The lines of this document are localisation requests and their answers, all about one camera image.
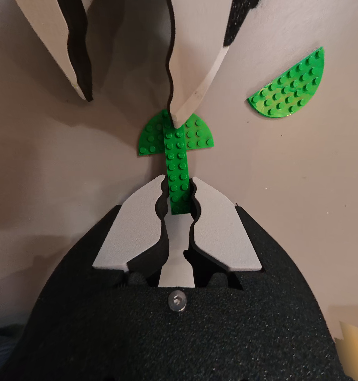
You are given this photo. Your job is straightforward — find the person's dark clothing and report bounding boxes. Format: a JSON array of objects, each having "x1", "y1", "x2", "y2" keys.
[{"x1": 0, "y1": 327, "x2": 28, "y2": 381}]

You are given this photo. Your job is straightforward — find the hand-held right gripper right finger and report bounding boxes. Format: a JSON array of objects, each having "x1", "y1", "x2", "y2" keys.
[{"x1": 183, "y1": 177, "x2": 262, "y2": 286}]

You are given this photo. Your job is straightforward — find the green half-round lego plate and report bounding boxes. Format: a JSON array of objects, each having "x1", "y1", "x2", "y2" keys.
[
  {"x1": 138, "y1": 110, "x2": 214, "y2": 156},
  {"x1": 247, "y1": 47, "x2": 324, "y2": 117}
]

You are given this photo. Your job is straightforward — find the yellow cardboard box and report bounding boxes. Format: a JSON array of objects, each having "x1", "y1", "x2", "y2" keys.
[{"x1": 335, "y1": 321, "x2": 358, "y2": 381}]

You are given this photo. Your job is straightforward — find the long green lego plate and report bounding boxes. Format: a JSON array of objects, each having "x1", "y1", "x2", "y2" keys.
[{"x1": 163, "y1": 124, "x2": 193, "y2": 216}]

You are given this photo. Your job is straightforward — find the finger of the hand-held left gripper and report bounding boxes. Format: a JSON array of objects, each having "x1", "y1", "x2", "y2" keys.
[
  {"x1": 15, "y1": 0, "x2": 93, "y2": 102},
  {"x1": 166, "y1": 0, "x2": 236, "y2": 129}
]

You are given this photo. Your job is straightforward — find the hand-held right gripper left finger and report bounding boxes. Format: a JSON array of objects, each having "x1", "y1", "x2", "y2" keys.
[{"x1": 92, "y1": 175, "x2": 170, "y2": 283}]

